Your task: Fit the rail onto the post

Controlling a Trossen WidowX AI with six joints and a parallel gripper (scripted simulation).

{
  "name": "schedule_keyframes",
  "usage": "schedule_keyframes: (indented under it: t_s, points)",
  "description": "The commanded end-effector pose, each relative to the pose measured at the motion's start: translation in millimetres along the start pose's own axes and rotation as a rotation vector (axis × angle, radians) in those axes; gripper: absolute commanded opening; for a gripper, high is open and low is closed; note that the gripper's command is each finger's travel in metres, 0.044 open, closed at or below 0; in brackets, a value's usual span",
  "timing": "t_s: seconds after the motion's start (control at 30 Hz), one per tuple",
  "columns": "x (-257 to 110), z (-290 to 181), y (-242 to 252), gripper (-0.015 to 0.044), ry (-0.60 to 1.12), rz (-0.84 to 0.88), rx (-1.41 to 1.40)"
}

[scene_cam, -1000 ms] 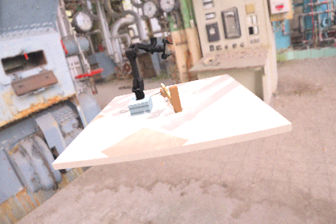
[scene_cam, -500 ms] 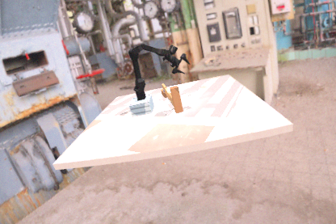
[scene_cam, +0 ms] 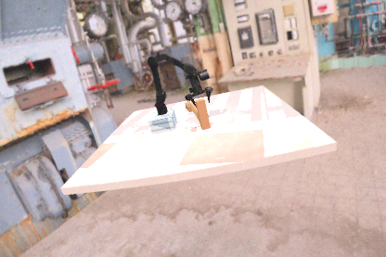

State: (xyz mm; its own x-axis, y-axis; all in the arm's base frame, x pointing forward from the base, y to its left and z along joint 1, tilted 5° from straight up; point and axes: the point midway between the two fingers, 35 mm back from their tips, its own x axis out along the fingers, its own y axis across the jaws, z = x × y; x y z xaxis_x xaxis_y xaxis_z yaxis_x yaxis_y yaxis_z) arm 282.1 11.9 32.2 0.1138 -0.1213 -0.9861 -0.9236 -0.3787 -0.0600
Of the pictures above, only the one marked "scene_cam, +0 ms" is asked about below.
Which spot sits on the long tan wooden bar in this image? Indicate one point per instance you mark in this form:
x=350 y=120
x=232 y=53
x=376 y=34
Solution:
x=194 y=109

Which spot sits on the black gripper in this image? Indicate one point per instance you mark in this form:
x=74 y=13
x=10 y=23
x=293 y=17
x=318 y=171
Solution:
x=197 y=91

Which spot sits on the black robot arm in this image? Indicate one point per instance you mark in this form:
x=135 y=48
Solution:
x=153 y=62

